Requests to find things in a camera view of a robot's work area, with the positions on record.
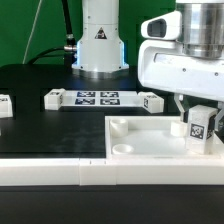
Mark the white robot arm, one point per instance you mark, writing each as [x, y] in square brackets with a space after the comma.
[100, 52]

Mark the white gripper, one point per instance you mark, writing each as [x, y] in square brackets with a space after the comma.
[183, 53]

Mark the white obstacle fence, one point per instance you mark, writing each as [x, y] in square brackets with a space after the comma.
[75, 154]

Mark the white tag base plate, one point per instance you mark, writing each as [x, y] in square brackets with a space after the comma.
[101, 99]

